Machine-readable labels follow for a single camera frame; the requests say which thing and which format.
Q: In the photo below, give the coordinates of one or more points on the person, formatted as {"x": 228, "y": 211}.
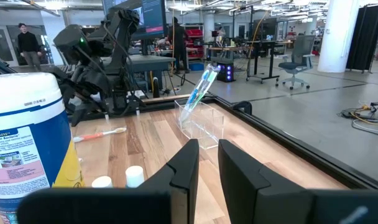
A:
{"x": 28, "y": 43}
{"x": 178, "y": 40}

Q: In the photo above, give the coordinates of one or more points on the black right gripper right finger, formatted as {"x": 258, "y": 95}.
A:
{"x": 254, "y": 193}

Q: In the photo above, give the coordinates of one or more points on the blue mouthwash bottle white cap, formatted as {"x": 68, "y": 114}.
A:
{"x": 102, "y": 182}
{"x": 134, "y": 175}

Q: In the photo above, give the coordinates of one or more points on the computer tower purple lights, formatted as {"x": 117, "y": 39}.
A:
{"x": 224, "y": 73}

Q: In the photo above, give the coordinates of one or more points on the monitor with blue screen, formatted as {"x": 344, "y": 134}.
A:
{"x": 153, "y": 15}

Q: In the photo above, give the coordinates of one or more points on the red bin shelf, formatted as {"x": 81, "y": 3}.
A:
{"x": 193, "y": 32}

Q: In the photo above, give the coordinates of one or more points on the black table clamp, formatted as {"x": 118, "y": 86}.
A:
{"x": 243, "y": 107}

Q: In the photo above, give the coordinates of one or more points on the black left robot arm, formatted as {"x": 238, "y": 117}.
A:
{"x": 123, "y": 46}

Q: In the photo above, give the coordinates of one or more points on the black room divider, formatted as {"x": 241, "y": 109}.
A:
{"x": 366, "y": 37}

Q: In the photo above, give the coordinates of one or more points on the orange white toothbrush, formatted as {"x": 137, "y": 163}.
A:
{"x": 95, "y": 135}

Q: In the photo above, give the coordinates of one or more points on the blue white toothbrush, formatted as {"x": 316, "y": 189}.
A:
{"x": 196, "y": 92}

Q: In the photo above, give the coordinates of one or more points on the blue storage bin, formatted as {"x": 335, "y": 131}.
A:
{"x": 196, "y": 67}

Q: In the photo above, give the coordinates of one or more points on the white Lysol wipes canister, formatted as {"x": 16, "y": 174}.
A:
{"x": 27, "y": 140}

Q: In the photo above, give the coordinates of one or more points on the grey monitor cart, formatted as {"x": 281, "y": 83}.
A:
{"x": 151, "y": 63}

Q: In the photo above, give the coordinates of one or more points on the clear acrylic organizer box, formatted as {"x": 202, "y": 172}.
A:
{"x": 207, "y": 130}

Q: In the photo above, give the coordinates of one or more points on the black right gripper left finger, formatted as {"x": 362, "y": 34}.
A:
{"x": 176, "y": 193}

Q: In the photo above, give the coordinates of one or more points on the black standing desk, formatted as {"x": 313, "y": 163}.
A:
{"x": 263, "y": 44}

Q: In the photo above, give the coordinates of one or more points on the white round pillar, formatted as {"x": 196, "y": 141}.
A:
{"x": 338, "y": 37}

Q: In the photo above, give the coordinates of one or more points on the grey office chair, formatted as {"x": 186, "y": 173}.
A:
{"x": 302, "y": 46}

